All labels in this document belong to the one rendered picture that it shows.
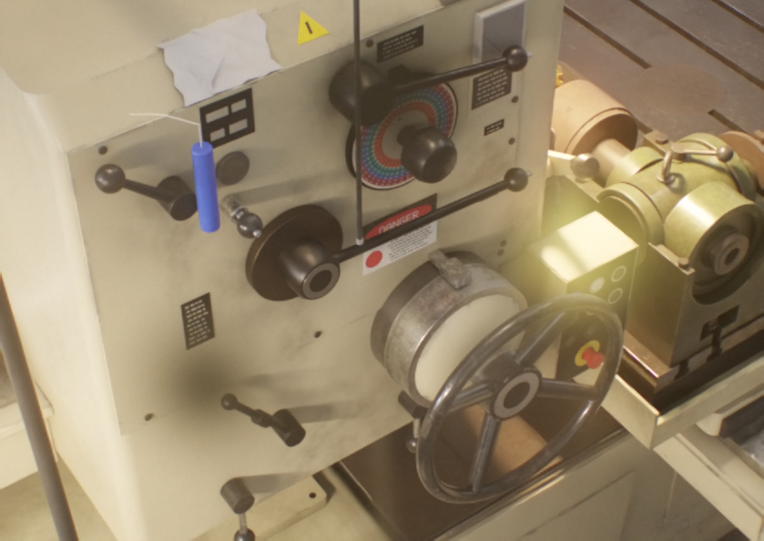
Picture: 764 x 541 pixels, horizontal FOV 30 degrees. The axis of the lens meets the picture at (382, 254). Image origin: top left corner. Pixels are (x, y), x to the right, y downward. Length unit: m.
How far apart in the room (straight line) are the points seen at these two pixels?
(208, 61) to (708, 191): 1.06
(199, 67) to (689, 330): 1.15
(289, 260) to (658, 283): 0.83
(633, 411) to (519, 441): 0.39
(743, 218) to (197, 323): 1.03
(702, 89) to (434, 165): 1.45
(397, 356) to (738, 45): 1.54
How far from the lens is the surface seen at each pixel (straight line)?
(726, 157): 2.51
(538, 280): 2.26
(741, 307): 2.64
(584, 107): 2.63
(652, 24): 3.42
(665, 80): 3.24
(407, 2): 1.84
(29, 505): 2.92
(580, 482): 3.01
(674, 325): 2.51
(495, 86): 2.00
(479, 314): 2.09
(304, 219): 1.88
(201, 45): 1.72
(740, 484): 2.82
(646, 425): 2.61
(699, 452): 2.86
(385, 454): 2.90
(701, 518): 3.58
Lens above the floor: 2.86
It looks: 43 degrees down
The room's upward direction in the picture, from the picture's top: straight up
